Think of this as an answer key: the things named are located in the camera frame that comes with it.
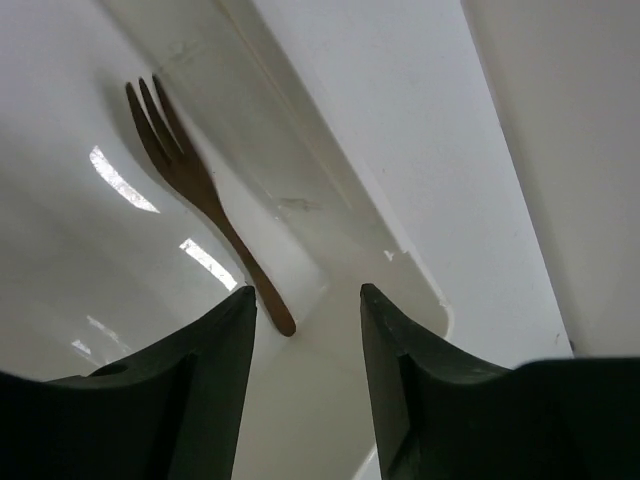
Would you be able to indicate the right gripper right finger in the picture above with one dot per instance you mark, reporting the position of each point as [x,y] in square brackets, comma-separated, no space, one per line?
[442,413]

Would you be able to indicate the brown wooden fork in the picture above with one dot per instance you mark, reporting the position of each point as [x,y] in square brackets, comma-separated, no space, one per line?
[175,157]

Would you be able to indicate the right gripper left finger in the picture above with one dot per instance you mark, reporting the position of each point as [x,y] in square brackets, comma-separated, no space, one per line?
[169,411]

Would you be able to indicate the far white plastic bin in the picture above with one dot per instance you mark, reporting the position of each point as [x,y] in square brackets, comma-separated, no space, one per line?
[101,257]

